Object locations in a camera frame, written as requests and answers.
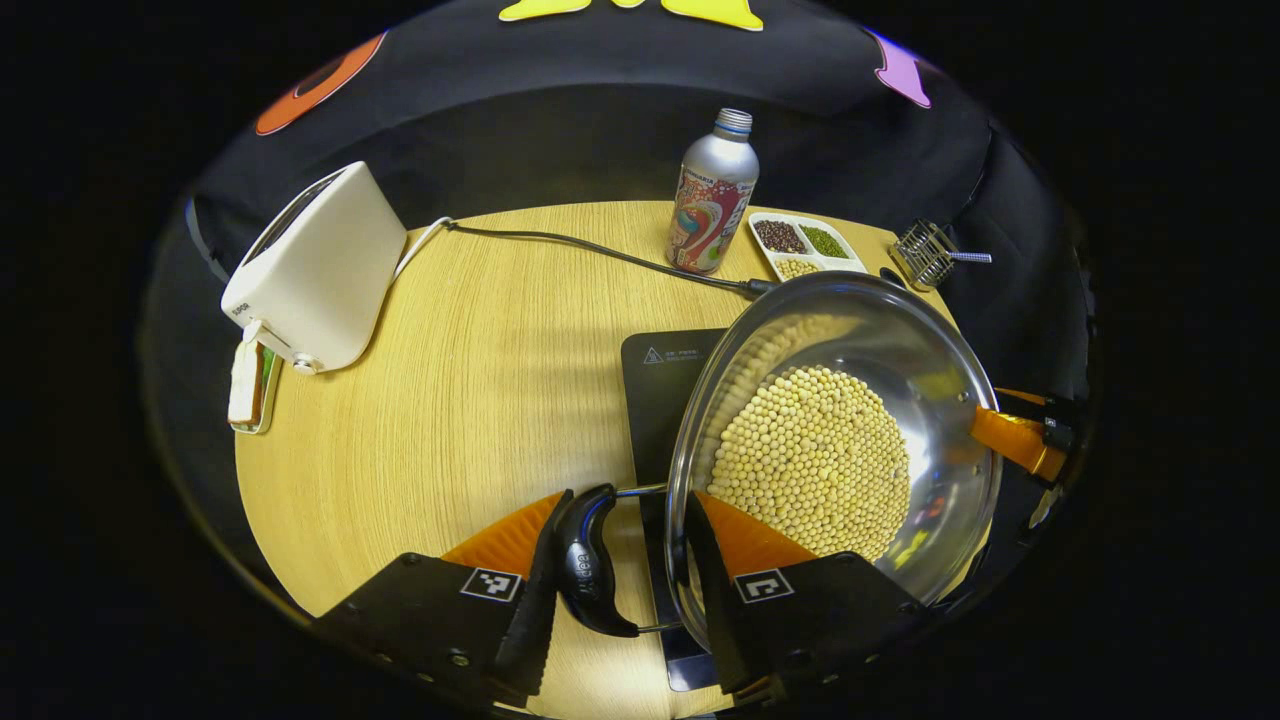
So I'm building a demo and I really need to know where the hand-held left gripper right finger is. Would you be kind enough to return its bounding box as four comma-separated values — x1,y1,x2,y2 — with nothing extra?
683,490,936,706

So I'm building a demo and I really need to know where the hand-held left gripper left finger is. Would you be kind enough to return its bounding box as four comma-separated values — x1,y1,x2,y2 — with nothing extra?
315,488,576,706

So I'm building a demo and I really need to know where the stainless steel pot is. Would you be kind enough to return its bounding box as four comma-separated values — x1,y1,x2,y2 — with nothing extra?
555,272,1004,651

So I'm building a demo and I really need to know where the black induction cooktop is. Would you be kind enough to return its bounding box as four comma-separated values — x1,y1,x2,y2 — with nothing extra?
620,328,736,693

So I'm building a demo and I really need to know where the pile of soybeans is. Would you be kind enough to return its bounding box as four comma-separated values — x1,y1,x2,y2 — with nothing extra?
707,365,911,563

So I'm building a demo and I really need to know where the white divided bean dish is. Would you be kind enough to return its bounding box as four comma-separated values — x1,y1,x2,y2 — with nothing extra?
747,212,869,283

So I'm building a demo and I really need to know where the small green plate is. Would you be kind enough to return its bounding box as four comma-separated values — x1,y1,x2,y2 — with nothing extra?
228,336,284,435

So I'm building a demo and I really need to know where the toast sandwich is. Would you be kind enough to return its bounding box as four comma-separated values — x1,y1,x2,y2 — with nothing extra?
228,338,266,426

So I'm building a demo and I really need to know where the silver drink bottle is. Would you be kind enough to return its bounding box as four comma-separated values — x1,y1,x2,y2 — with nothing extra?
666,108,760,276

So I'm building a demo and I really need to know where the white toaster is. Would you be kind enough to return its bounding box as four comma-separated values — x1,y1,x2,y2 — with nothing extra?
221,161,409,376

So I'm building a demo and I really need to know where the small wire mesh basket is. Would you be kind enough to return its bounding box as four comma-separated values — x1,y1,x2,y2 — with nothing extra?
888,220,993,293

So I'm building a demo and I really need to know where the black power cable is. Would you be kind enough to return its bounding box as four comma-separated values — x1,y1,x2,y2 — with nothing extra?
445,221,779,297

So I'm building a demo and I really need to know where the white toaster cable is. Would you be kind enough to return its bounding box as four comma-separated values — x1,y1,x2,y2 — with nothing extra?
390,217,453,286

